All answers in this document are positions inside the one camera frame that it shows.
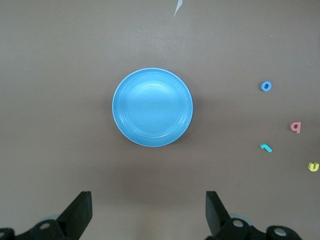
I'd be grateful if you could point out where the blue plate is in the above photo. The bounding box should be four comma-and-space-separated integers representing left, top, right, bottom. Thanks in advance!
112, 67, 194, 148

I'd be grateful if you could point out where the white paper scrap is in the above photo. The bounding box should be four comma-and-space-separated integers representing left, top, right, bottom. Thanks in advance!
173, 0, 185, 17

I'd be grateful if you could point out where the brown table cover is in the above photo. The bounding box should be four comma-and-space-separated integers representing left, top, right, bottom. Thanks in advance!
0, 0, 320, 240

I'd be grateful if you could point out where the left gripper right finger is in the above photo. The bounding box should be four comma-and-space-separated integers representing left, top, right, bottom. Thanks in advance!
204, 191, 301, 240

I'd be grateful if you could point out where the pink letter q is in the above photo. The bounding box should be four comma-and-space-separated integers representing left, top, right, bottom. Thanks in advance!
289, 121, 302, 135

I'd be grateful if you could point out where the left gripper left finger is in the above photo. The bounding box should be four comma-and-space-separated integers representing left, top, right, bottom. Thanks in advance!
0, 191, 93, 240

